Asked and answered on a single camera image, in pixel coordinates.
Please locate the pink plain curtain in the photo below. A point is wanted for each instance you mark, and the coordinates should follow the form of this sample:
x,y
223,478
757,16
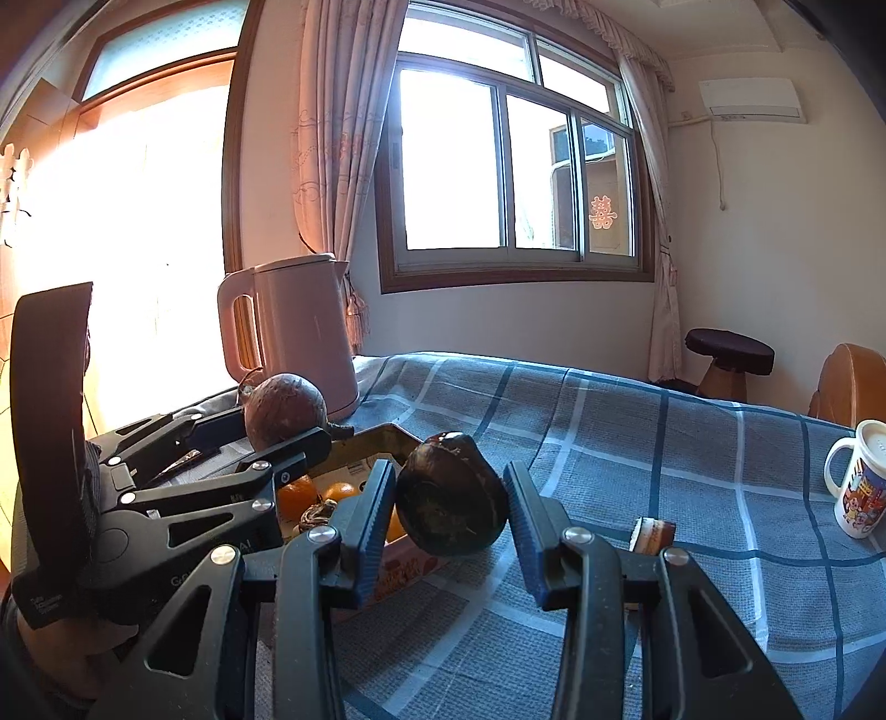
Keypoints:
x,y
661,311

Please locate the white air conditioner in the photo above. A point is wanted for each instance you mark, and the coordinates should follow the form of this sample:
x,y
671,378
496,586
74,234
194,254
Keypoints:
x,y
751,100

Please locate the blue plaid tablecloth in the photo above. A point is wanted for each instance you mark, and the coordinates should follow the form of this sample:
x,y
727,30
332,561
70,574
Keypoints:
x,y
623,450

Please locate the sliding glass window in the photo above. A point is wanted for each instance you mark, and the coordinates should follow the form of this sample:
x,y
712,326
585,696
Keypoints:
x,y
512,270

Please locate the dark round stool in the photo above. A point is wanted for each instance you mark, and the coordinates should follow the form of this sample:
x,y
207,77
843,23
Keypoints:
x,y
730,349

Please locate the wooden door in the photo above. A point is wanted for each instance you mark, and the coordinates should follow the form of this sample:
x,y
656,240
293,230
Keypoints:
x,y
166,76

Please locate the dark purple passion fruit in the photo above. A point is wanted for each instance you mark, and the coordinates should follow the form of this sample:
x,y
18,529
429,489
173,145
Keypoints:
x,y
450,502

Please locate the brown wooden chair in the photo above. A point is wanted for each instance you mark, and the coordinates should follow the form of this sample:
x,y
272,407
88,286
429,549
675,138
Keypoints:
x,y
851,388

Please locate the reddish purple passion fruit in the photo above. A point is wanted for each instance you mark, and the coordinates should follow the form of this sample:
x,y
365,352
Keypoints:
x,y
284,408

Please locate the orange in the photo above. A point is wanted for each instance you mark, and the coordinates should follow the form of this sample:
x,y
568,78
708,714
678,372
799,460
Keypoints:
x,y
297,498
341,491
396,524

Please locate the small brown block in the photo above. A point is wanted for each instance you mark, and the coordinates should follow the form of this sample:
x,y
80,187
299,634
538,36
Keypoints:
x,y
654,535

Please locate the rectangular metal tin box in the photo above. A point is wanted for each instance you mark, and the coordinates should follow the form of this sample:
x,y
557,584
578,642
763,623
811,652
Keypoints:
x,y
408,571

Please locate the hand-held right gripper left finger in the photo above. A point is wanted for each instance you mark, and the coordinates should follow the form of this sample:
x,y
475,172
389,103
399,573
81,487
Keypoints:
x,y
374,526

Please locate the pink electric kettle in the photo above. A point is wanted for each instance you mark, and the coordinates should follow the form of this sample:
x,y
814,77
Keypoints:
x,y
297,332

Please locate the pink embroidered curtain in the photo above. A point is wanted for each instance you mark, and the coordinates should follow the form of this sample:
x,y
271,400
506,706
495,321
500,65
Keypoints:
x,y
339,138

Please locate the white printed mug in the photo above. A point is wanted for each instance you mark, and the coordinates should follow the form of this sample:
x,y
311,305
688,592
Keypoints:
x,y
862,491

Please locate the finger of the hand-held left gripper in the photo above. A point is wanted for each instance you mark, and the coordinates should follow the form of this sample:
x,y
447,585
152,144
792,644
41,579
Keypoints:
x,y
228,488
207,429

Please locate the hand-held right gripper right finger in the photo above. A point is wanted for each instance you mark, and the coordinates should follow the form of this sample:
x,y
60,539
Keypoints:
x,y
529,533

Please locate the red paper window decal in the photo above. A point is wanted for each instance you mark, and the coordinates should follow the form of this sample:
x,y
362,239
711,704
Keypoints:
x,y
602,211

